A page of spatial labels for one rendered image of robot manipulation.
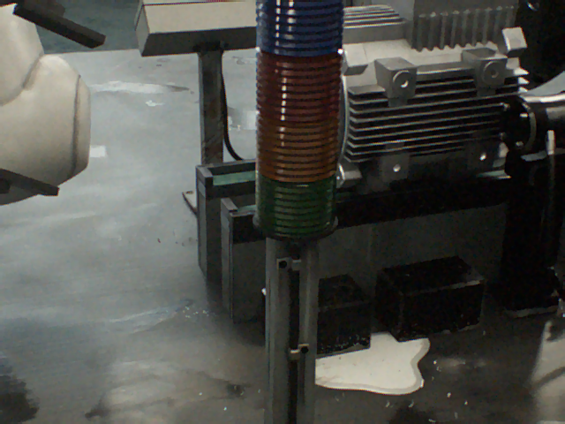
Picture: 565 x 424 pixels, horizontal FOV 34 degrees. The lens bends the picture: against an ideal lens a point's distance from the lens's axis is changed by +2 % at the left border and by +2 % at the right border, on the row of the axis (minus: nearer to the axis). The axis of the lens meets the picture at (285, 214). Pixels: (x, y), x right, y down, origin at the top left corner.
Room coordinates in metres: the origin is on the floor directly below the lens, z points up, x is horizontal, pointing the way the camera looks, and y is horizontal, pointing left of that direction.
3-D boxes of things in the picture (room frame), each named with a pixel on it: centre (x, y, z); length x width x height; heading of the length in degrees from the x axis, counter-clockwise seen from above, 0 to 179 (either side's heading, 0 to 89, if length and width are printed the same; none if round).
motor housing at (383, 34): (0.98, -0.13, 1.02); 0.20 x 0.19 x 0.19; 111
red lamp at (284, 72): (0.62, -0.01, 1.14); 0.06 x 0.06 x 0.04
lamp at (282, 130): (0.62, -0.01, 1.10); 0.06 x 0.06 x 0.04
